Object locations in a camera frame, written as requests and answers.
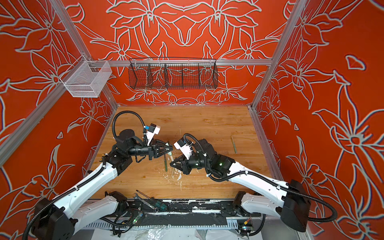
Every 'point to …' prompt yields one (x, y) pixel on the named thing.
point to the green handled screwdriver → (155, 202)
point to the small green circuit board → (246, 226)
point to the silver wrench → (156, 209)
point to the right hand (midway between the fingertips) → (169, 165)
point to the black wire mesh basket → (173, 73)
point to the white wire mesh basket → (88, 78)
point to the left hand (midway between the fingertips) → (170, 148)
